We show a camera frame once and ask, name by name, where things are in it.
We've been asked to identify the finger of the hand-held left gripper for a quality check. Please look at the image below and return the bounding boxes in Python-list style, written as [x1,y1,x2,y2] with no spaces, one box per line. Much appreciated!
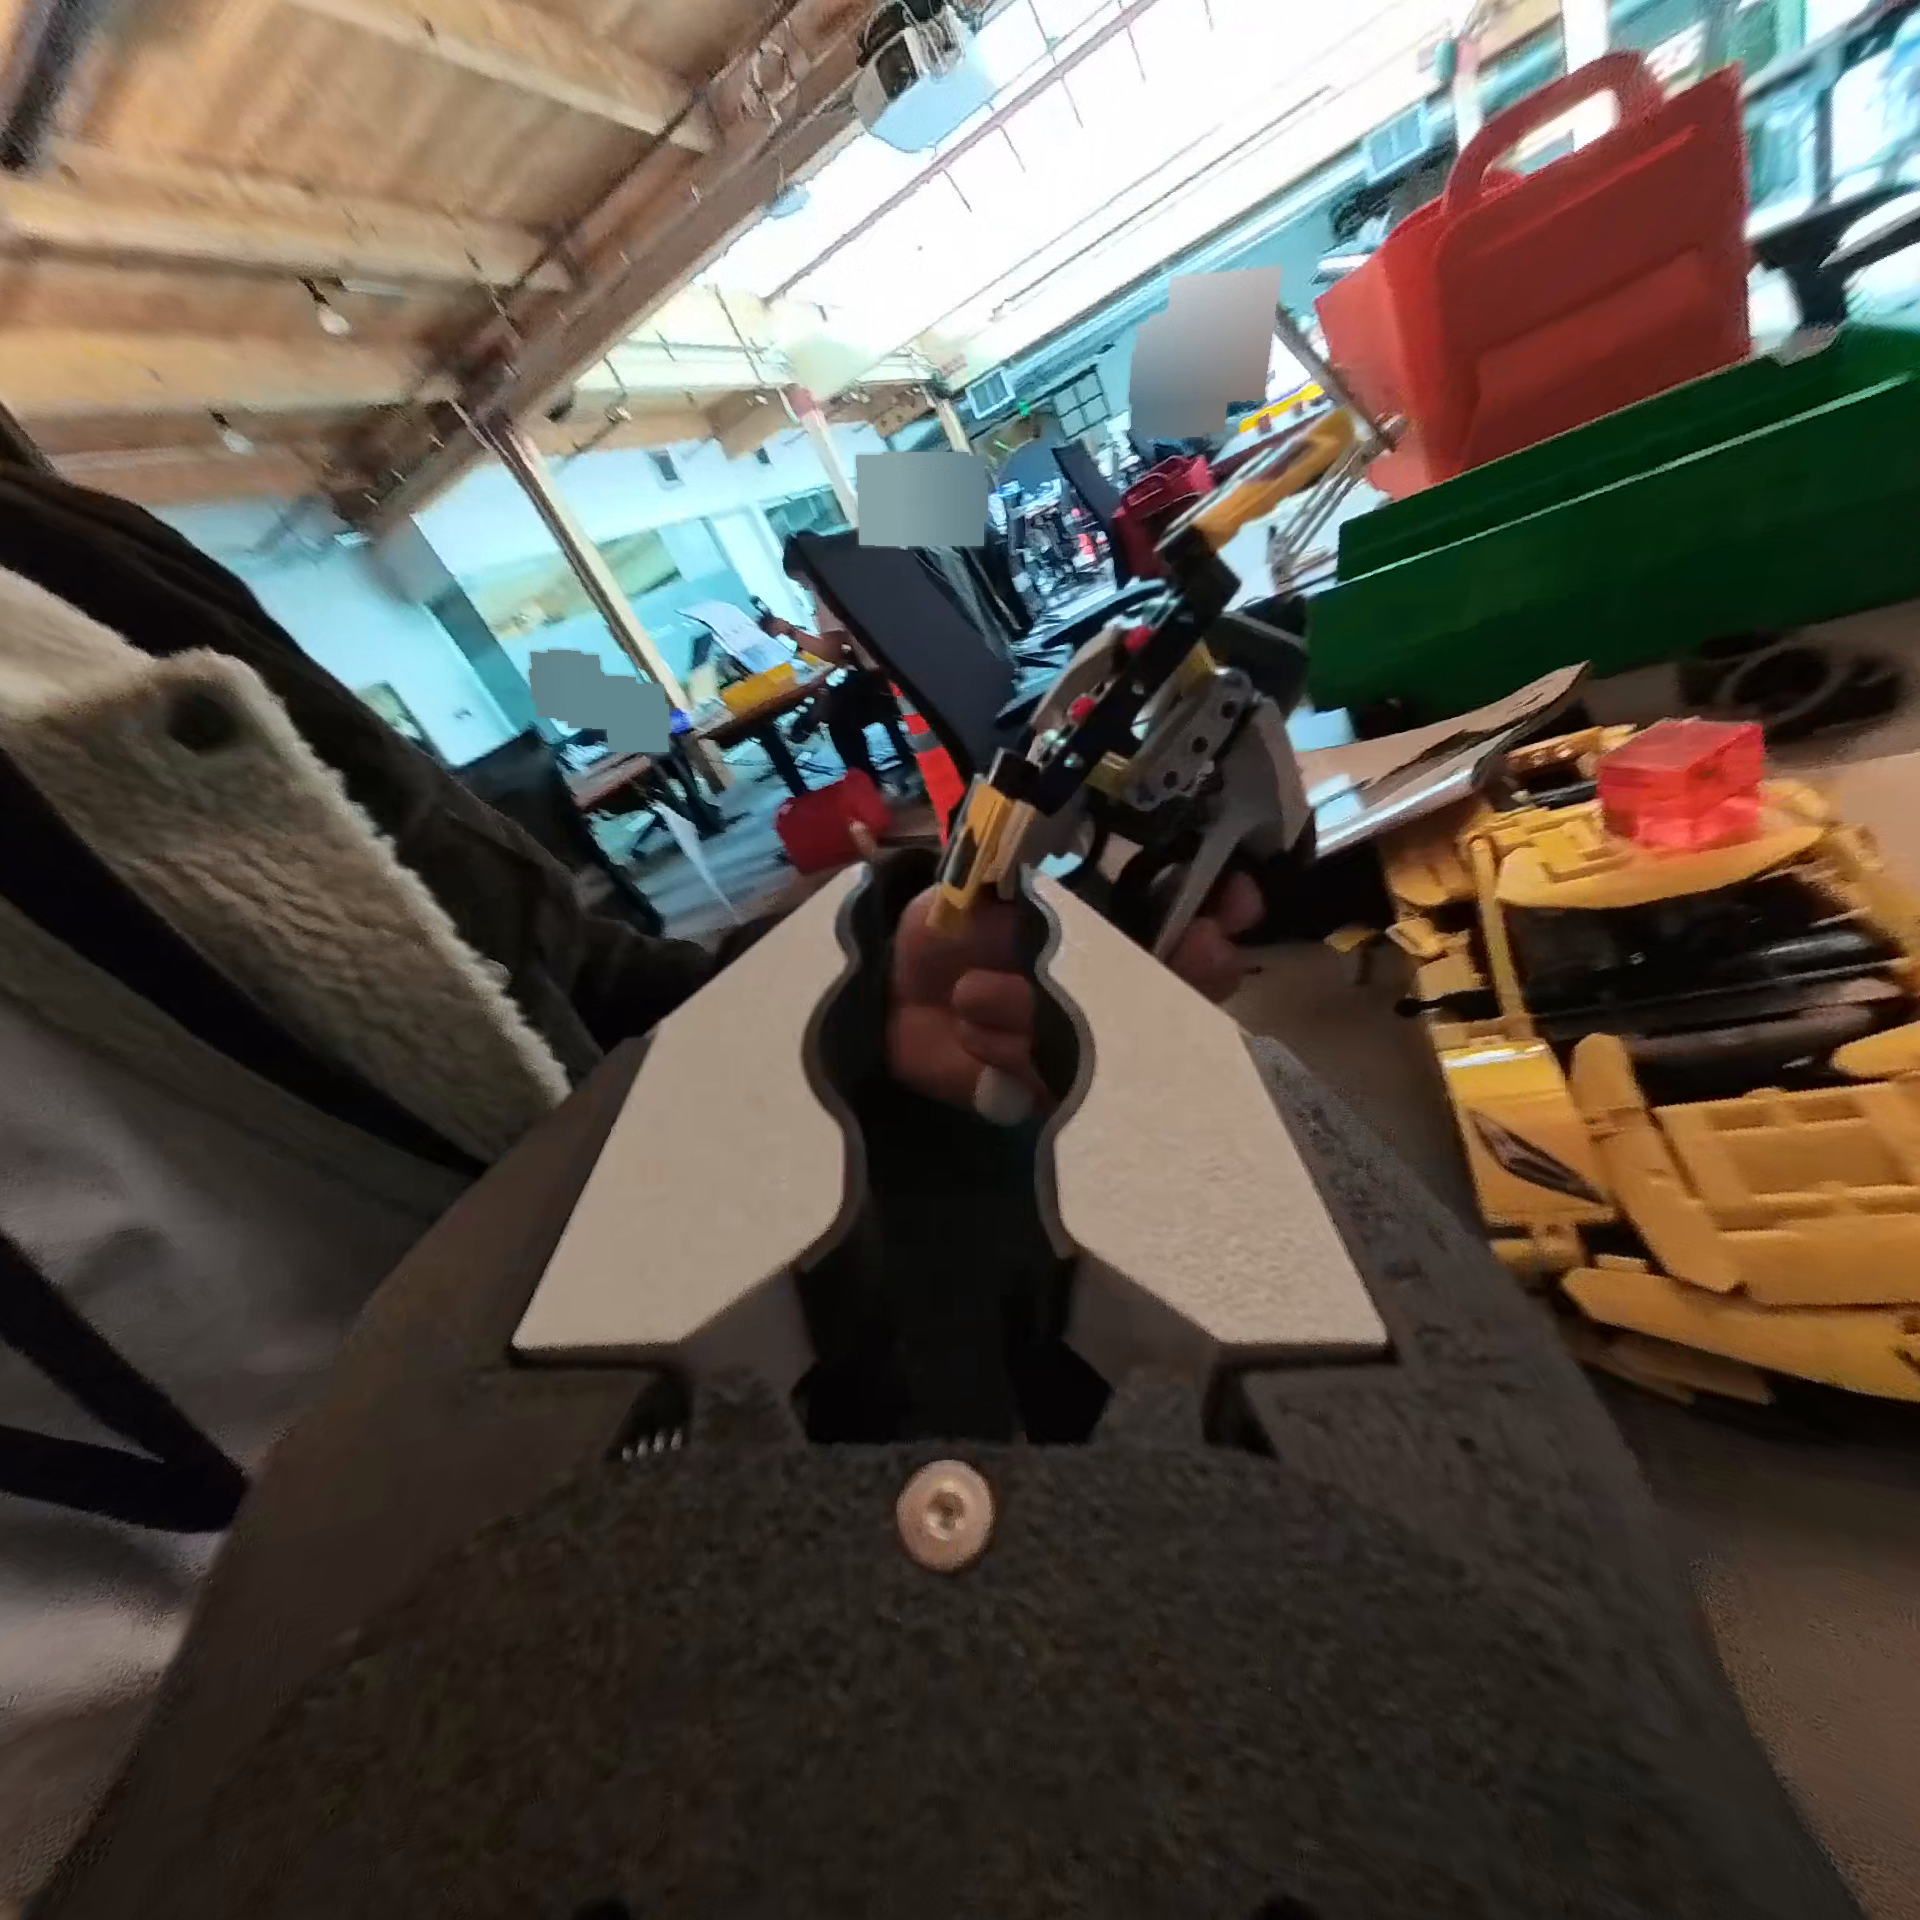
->
[1032,624,1168,755]

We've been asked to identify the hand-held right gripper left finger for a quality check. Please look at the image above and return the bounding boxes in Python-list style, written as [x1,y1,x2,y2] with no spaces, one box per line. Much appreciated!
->
[512,858,906,1399]

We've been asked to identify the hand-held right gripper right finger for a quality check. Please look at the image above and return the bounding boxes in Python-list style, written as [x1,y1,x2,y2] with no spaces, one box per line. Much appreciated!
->
[1027,871,1393,1416]

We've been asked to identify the yellow black brick assembly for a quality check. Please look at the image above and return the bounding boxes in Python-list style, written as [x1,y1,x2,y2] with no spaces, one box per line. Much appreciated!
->
[922,407,1362,935]

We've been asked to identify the person's left hand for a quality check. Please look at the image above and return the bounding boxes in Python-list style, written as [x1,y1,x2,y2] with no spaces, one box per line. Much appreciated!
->
[885,871,1271,1128]

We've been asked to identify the open instruction booklet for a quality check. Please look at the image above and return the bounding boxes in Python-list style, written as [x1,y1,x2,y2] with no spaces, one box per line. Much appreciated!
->
[1302,663,1597,860]

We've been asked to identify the black office chair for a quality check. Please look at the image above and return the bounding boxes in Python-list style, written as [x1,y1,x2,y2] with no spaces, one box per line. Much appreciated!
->
[787,531,1041,789]

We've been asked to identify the red container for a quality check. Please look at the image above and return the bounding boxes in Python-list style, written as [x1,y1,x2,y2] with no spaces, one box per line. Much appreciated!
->
[775,768,899,876]

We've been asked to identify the red transparent block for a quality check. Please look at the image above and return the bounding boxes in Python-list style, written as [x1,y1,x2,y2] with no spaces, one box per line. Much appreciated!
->
[1594,715,1773,852]

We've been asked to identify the green plastic bin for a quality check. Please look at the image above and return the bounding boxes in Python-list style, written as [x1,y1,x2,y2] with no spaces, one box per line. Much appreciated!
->
[1302,317,1920,726]

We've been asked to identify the yellow brick toy car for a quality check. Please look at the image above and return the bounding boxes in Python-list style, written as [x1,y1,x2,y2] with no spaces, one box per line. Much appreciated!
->
[1327,720,1920,1411]

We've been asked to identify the dark fleece-lined jacket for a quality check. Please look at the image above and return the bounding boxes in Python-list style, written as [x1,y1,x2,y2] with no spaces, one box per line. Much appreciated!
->
[0,404,798,1188]

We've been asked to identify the black rubber tyres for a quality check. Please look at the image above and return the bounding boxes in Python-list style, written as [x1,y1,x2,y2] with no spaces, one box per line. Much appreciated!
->
[1677,630,1910,740]

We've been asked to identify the white shirt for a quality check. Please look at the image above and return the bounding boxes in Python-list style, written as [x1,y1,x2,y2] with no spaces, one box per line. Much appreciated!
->
[0,990,482,1908]

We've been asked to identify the red tote bag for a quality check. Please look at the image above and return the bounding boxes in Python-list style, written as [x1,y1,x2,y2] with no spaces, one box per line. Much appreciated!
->
[1312,47,1760,500]

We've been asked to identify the ceiling projector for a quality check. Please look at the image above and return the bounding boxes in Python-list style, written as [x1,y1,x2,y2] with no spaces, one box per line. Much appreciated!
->
[847,3,1003,156]

